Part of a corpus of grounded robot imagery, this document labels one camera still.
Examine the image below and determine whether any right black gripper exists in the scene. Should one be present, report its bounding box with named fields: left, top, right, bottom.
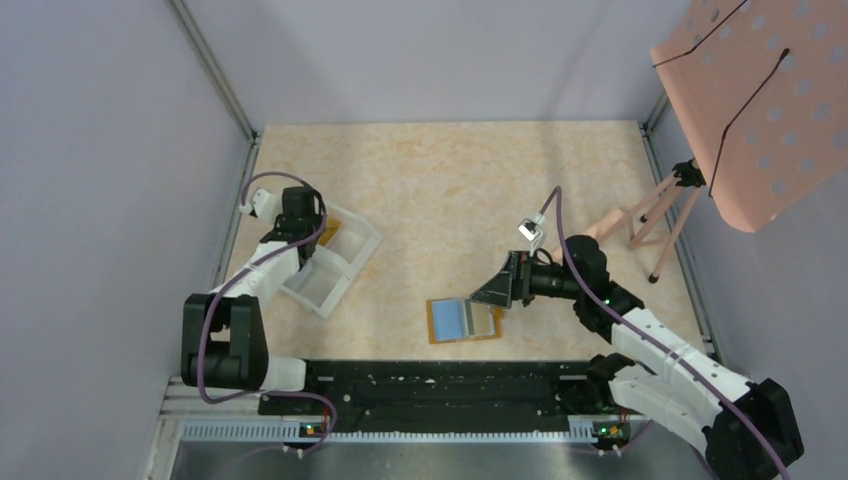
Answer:
left=471, top=250, right=583, bottom=308

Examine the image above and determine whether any beige card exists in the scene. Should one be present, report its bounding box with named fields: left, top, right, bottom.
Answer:
left=465, top=300, right=496, bottom=337

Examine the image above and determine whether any tan leather card holder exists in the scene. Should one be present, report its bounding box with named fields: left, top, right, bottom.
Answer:
left=426, top=298, right=504, bottom=345

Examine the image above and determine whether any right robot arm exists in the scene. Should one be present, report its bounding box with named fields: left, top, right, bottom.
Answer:
left=471, top=235, right=804, bottom=479

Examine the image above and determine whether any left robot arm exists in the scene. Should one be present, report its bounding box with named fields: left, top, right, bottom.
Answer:
left=180, top=186, right=327, bottom=414

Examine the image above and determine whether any white divided plastic tray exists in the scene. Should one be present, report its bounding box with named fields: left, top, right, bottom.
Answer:
left=281, top=202, right=382, bottom=319

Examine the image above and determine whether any pink tripod stand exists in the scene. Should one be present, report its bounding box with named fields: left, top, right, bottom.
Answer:
left=582, top=158, right=706, bottom=284

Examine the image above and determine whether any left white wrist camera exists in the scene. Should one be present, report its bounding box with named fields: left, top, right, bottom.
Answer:
left=239, top=188, right=282, bottom=224

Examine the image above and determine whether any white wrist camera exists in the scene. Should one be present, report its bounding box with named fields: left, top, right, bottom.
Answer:
left=239, top=188, right=282, bottom=224
left=517, top=213, right=546, bottom=245

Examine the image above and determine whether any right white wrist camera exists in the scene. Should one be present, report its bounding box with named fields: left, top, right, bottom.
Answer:
left=517, top=213, right=546, bottom=245

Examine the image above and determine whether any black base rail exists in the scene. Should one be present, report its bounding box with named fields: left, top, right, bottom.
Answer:
left=258, top=360, right=636, bottom=434

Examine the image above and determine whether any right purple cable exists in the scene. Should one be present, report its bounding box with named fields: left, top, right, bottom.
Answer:
left=539, top=186, right=793, bottom=480

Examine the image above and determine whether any aluminium frame rail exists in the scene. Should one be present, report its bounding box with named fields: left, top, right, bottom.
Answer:
left=165, top=0, right=258, bottom=144

